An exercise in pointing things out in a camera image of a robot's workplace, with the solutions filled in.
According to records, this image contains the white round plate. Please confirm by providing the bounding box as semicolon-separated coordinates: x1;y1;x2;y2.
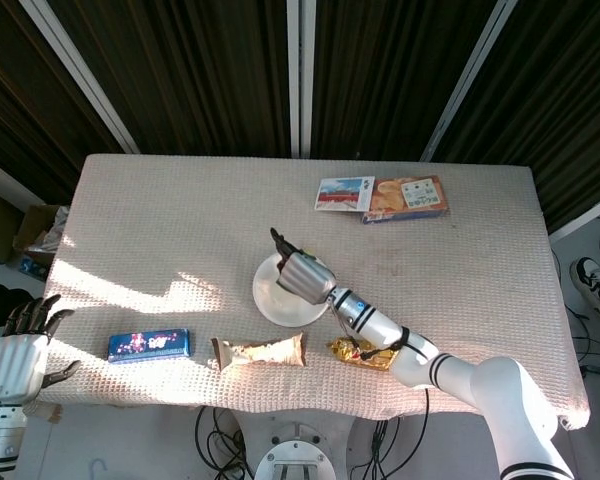
251;252;331;330

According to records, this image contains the black and white sneaker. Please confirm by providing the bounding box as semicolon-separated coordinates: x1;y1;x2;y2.
569;256;600;317

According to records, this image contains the open cardboard box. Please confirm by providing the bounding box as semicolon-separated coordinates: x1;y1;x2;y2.
12;203;74;267

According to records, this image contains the beige waffle weave tablecloth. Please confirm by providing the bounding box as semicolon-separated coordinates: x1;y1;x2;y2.
32;152;592;431

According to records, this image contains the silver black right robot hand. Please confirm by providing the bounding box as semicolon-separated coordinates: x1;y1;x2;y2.
269;227;339;305

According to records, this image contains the white window frame post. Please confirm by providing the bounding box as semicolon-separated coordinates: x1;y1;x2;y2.
18;0;141;154
419;0;520;162
286;0;315;159

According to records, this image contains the beige and brown snack bag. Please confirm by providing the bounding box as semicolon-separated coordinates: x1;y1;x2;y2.
209;333;306;372

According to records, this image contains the gold foil biscuit package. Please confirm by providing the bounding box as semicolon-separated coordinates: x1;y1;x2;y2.
327;335;401;372

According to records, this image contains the white robot torso base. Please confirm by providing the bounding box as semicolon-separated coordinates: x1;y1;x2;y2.
234;405;357;480

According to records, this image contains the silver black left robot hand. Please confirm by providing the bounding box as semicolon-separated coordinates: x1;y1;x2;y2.
0;293;82;404

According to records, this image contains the blue snack package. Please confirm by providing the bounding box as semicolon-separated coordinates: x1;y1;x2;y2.
106;328;192;364

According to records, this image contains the black cable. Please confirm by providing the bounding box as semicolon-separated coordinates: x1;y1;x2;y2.
348;387;431;480
194;405;247;480
549;244;600;384

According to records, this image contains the open biscuit carton box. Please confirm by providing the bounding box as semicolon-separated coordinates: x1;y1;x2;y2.
313;174;451;225

